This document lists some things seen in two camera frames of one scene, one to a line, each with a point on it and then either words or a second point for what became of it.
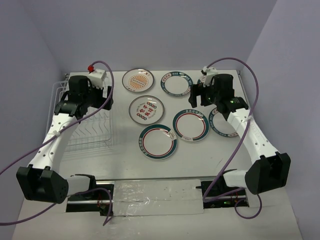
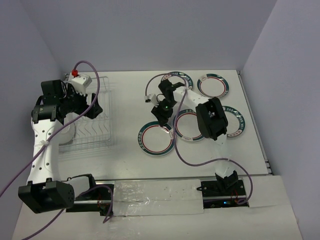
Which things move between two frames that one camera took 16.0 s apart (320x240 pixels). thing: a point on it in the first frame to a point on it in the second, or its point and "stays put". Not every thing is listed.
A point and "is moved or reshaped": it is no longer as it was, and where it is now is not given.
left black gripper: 101,100 to 71,91
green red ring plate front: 157,141 is moved or reshaped
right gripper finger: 194,90 to 163,120
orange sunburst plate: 138,80 is moved or reshaped
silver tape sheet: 157,197 stays put
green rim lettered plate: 176,83 stays put
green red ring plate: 191,125 stays put
